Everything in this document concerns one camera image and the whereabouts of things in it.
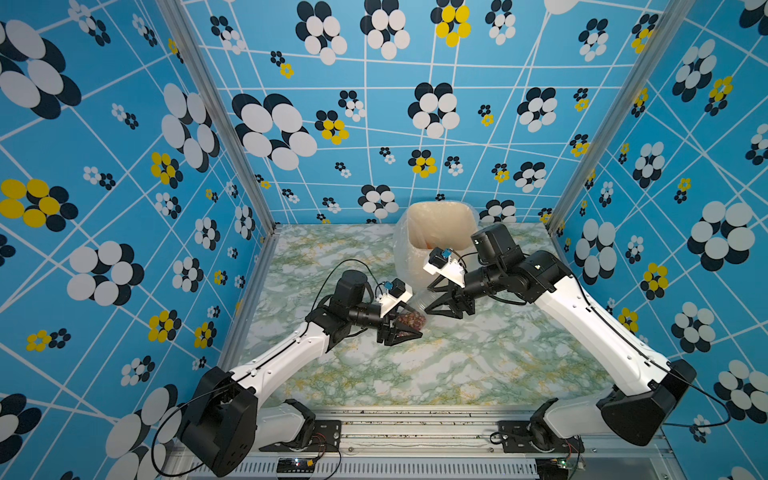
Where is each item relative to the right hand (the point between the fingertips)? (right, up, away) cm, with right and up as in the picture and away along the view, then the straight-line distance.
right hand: (434, 295), depth 68 cm
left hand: (-3, -7, +3) cm, 8 cm away
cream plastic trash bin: (+1, +19, +28) cm, 34 cm away
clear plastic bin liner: (+1, +18, +29) cm, 34 cm away
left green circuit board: (-34, -42, +4) cm, 54 cm away
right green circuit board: (+28, -41, +2) cm, 50 cm away
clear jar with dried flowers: (-5, -6, +1) cm, 8 cm away
